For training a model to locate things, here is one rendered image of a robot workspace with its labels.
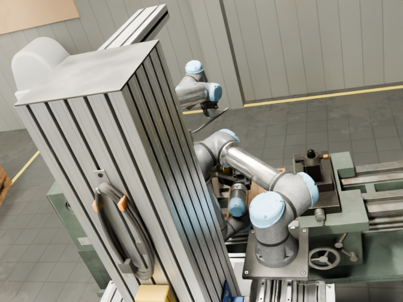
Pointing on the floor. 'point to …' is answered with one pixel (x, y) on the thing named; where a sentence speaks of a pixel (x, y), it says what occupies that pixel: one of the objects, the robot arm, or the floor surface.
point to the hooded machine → (36, 63)
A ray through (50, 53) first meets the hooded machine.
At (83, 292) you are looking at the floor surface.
